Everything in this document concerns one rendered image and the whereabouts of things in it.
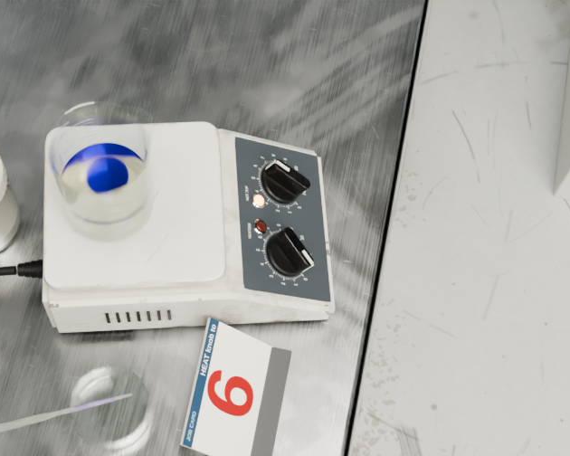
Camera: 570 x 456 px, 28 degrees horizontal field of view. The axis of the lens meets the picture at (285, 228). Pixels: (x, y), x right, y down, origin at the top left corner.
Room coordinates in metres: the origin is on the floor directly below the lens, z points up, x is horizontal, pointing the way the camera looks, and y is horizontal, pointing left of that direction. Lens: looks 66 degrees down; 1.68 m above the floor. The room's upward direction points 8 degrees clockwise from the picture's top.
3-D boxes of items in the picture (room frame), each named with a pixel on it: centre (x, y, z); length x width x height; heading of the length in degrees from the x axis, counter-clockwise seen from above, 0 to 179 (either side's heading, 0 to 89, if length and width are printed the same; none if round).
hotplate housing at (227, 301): (0.32, 0.08, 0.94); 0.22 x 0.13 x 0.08; 101
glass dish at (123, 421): (0.19, 0.10, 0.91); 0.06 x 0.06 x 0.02
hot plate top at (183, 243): (0.32, 0.10, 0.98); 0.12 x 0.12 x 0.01; 11
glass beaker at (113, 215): (0.31, 0.12, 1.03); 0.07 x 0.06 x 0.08; 132
